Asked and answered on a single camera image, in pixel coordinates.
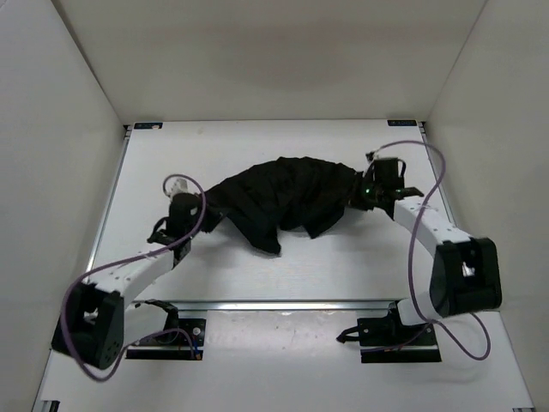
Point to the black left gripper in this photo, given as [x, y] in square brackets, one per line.
[200, 200]

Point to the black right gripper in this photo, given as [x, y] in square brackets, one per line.
[369, 178]

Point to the black pleated skirt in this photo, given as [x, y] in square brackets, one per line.
[284, 194]

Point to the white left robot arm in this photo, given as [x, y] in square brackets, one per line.
[101, 316]

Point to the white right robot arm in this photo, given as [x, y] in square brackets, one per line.
[464, 277]

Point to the blue right corner label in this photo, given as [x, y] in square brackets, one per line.
[401, 123]

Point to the blue corner label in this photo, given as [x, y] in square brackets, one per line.
[147, 125]
[401, 123]

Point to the blue left corner label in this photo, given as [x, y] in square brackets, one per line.
[147, 125]

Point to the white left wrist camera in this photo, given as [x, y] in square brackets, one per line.
[173, 185]

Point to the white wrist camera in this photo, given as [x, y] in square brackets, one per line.
[371, 156]
[173, 185]

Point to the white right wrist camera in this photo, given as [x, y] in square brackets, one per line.
[371, 156]

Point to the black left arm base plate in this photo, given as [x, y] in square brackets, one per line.
[174, 346]

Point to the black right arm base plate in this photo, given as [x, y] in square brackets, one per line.
[387, 341]

